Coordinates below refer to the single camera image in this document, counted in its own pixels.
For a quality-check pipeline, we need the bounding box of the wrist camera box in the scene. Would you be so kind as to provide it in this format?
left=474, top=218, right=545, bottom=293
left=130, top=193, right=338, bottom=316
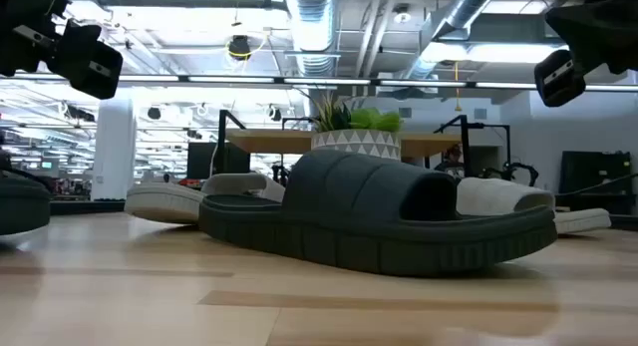
left=533, top=48, right=587, bottom=109
left=47, top=18, right=125, bottom=101

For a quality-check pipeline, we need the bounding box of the silver ventilation duct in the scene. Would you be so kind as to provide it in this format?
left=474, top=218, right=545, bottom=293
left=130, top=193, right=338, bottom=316
left=284, top=0, right=341, bottom=79
left=401, top=0, right=502, bottom=82

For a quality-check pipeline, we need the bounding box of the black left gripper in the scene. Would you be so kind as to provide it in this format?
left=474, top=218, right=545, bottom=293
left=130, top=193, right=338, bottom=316
left=0, top=0, right=69, bottom=79

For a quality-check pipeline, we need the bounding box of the black slide sandal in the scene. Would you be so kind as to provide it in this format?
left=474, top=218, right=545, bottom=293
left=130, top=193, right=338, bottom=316
left=0, top=173, right=53, bottom=237
left=197, top=149, right=559, bottom=279

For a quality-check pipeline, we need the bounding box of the yellow hanging cord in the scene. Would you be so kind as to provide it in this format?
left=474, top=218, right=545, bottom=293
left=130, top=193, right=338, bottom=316
left=451, top=60, right=463, bottom=113

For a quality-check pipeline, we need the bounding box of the wooden shelf with black legs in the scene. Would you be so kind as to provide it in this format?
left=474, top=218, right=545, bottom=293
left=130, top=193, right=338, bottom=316
left=216, top=109, right=474, bottom=181

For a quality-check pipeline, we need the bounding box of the white pillar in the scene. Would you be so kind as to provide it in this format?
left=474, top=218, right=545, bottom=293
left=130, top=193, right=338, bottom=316
left=91, top=97, right=138, bottom=202

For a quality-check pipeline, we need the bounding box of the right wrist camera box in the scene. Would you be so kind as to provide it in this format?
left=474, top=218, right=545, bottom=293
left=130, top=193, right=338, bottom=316
left=533, top=48, right=587, bottom=109

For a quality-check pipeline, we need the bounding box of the black background monitor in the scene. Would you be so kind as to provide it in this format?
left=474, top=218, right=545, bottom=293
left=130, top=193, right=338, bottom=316
left=186, top=141, right=251, bottom=181

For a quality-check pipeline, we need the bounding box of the person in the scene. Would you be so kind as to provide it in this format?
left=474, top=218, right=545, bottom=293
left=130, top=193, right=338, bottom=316
left=434, top=143, right=468, bottom=180

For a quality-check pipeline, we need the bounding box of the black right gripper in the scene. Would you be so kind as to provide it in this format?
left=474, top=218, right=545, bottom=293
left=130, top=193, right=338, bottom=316
left=544, top=0, right=638, bottom=77

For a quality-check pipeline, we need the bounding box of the grey slide sandal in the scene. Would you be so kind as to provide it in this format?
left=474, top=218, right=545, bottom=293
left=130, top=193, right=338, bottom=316
left=455, top=176, right=613, bottom=236
left=123, top=172, right=287, bottom=226

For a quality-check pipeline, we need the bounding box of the green plant in patterned pot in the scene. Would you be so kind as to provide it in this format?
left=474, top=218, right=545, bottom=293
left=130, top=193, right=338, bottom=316
left=309, top=90, right=405, bottom=163

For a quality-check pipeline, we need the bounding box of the black cabinet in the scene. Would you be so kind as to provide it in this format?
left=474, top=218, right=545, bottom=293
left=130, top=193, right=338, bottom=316
left=556, top=150, right=638, bottom=216

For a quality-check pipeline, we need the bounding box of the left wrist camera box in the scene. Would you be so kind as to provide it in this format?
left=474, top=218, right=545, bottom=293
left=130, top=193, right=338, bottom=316
left=47, top=18, right=125, bottom=101

